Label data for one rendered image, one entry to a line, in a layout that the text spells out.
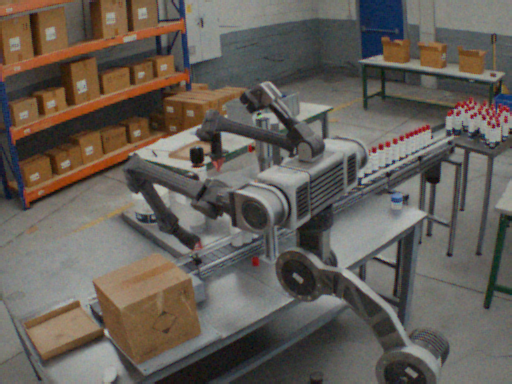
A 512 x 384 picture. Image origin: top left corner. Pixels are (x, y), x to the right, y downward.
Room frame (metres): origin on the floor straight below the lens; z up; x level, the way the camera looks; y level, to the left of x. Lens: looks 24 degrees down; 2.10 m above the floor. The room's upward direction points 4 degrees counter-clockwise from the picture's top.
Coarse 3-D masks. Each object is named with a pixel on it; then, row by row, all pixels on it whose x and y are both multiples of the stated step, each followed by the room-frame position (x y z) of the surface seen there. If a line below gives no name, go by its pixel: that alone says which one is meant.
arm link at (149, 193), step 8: (128, 184) 1.69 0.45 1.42; (144, 184) 1.74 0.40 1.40; (152, 184) 1.78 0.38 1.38; (136, 192) 1.71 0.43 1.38; (144, 192) 1.76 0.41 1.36; (152, 192) 1.79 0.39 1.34; (152, 200) 1.80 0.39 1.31; (160, 200) 1.85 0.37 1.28; (152, 208) 1.86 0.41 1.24; (160, 208) 1.85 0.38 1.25; (160, 216) 1.88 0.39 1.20; (168, 216) 1.91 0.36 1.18; (160, 224) 1.93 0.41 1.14; (168, 224) 1.93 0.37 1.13
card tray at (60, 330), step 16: (80, 304) 1.77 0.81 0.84; (32, 320) 1.61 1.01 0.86; (48, 320) 1.65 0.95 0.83; (64, 320) 1.66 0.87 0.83; (80, 320) 1.66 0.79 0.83; (32, 336) 1.54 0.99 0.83; (48, 336) 1.54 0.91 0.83; (64, 336) 1.54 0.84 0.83; (80, 336) 1.50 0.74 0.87; (96, 336) 1.54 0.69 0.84; (48, 352) 1.40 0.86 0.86
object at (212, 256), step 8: (352, 192) 2.66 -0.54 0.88; (336, 200) 2.58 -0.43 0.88; (256, 240) 2.20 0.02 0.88; (224, 248) 2.15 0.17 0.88; (232, 248) 2.14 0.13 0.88; (240, 248) 2.14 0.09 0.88; (200, 256) 2.09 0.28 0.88; (208, 256) 2.08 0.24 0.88; (216, 256) 2.08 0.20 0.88; (224, 256) 2.07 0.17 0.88; (184, 264) 2.02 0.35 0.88; (192, 264) 2.02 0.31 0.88; (96, 304) 1.72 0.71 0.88
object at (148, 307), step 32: (160, 256) 1.69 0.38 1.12; (96, 288) 1.52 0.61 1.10; (128, 288) 1.48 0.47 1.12; (160, 288) 1.47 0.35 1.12; (192, 288) 1.54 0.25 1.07; (128, 320) 1.37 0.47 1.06; (160, 320) 1.44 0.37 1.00; (192, 320) 1.52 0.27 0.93; (128, 352) 1.39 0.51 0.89; (160, 352) 1.42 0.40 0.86
